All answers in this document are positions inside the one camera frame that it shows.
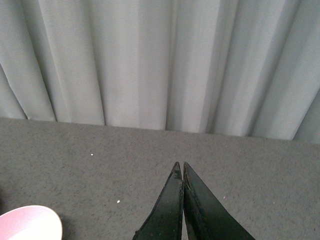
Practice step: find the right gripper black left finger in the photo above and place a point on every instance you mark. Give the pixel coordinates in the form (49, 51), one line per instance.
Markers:
(165, 221)

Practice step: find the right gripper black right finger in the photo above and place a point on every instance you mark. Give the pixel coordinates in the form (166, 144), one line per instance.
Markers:
(205, 217)

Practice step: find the pink round bowl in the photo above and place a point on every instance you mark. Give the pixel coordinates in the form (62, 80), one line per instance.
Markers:
(32, 222)

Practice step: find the grey pleated curtain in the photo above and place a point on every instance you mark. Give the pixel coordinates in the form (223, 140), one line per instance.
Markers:
(232, 67)

